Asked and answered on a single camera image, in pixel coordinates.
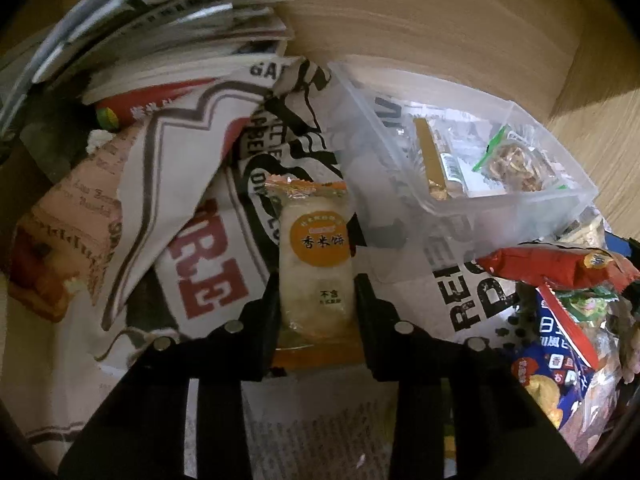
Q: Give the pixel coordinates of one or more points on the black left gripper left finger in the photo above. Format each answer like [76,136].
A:
[178,411]

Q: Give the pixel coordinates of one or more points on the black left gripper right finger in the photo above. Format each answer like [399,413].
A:
[499,430]

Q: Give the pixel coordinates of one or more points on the blue chips snack bag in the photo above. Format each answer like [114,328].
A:
[564,373]

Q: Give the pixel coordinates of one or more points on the orange rice cracker packet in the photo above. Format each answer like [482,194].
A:
[316,280]

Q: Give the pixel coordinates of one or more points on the red snack bag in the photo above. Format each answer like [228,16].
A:
[562,268]

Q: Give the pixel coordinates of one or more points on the clear green-edged walnut snack packet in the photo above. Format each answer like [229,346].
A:
[519,165]

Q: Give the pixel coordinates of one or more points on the printed newspaper-pattern cloth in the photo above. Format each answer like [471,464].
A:
[164,232]

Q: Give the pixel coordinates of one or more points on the gold wrapped snack bar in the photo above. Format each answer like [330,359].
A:
[441,168]

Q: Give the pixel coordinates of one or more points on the clear plastic storage box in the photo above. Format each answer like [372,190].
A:
[368,114]

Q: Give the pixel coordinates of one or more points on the red book under magazines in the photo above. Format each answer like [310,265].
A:
[125,109]

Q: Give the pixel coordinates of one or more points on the stack of magazines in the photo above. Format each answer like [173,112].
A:
[81,29]

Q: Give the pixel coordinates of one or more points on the wooden shelf unit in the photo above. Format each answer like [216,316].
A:
[572,63]

